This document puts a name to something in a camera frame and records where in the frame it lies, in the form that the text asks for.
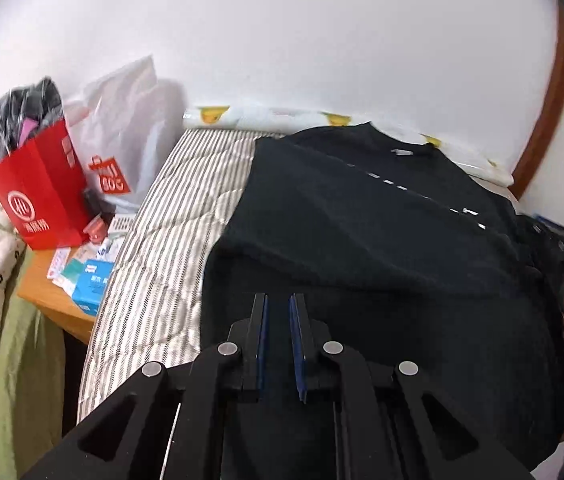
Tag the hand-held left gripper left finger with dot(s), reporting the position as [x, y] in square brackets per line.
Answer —
[262, 345]

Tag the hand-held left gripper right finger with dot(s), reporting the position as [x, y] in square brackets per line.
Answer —
[295, 347]

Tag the black t-shirt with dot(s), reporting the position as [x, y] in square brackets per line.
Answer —
[362, 220]

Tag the dark clothes bundle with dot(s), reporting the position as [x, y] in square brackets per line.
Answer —
[17, 110]

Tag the striped quilted mattress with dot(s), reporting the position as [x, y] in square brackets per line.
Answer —
[172, 220]

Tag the blue and white box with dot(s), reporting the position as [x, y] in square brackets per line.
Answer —
[89, 287]

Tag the small red box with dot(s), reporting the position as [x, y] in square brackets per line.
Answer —
[99, 230]

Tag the wooden nightstand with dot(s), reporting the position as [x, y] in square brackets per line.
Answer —
[49, 302]

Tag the pill blister pack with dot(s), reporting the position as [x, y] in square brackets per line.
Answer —
[57, 262]

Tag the duck-printed white cushion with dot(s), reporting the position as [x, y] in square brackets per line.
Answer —
[272, 117]

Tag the green cloth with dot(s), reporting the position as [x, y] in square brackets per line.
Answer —
[27, 390]

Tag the white plastic bag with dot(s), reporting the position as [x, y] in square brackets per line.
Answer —
[122, 120]

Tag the red paper bag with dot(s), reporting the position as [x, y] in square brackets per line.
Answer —
[37, 190]

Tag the brown wooden door frame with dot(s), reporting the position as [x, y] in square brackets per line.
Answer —
[552, 105]

